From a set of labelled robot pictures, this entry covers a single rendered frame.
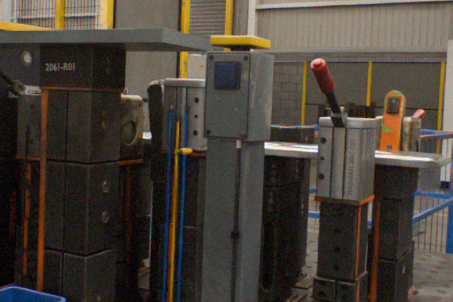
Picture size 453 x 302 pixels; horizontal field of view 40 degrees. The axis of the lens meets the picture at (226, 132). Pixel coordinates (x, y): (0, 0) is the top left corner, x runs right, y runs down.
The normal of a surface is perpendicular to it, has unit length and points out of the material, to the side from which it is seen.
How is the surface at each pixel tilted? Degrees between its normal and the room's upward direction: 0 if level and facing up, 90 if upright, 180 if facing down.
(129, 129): 90
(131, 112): 90
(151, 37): 90
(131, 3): 90
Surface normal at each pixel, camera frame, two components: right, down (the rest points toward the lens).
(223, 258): -0.46, 0.03
